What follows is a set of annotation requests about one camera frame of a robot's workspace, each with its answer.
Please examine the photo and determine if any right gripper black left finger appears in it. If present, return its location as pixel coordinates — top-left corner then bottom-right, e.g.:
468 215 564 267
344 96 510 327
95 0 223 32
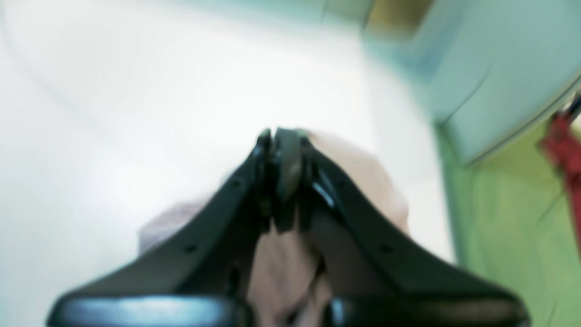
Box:
46 129 272 327

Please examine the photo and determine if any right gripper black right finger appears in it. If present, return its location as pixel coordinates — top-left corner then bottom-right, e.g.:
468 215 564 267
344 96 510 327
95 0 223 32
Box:
275 128 531 327

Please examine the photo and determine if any mauve t-shirt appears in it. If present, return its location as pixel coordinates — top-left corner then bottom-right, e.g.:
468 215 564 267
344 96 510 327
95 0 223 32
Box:
138 130 409 327

